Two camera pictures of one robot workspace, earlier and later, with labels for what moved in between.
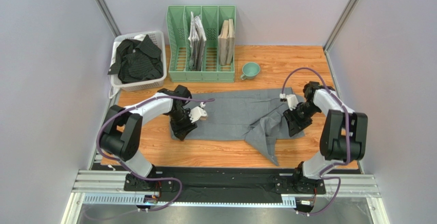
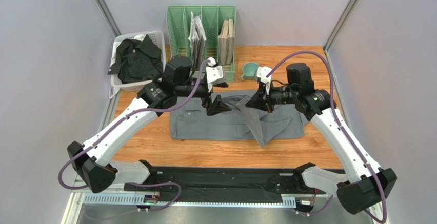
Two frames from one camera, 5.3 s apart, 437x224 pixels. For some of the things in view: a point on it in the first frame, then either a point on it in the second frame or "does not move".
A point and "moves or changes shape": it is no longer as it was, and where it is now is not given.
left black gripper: x=181 y=131 -> x=217 y=107
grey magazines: x=197 y=40 does not move
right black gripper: x=295 y=122 -> x=267 y=100
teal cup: x=250 y=70 does not move
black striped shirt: x=137 y=60 does not move
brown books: x=226 y=43 does not move
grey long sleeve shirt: x=258 y=114 moves or changes shape
